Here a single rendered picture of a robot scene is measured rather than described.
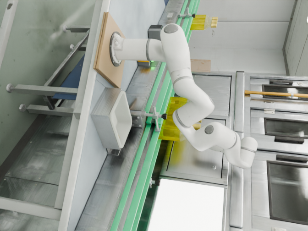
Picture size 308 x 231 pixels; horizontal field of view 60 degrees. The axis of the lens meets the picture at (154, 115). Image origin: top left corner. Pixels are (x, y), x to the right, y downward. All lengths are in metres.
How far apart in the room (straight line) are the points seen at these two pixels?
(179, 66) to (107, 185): 0.59
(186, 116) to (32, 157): 1.05
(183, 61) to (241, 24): 6.68
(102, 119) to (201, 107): 0.40
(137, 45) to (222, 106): 0.81
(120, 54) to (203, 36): 6.73
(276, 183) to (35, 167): 1.30
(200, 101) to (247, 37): 6.93
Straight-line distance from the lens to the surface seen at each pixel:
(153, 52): 1.16
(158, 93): 1.44
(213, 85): 1.94
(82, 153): 1.09
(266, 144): 1.60
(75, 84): 1.65
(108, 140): 1.20
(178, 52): 1.02
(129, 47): 1.19
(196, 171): 1.41
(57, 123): 1.89
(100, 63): 1.12
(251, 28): 7.74
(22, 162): 1.77
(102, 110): 1.10
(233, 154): 1.15
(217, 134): 1.02
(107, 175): 1.24
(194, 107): 1.00
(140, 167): 1.25
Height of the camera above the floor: 1.26
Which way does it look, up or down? 14 degrees down
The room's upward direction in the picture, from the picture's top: 95 degrees clockwise
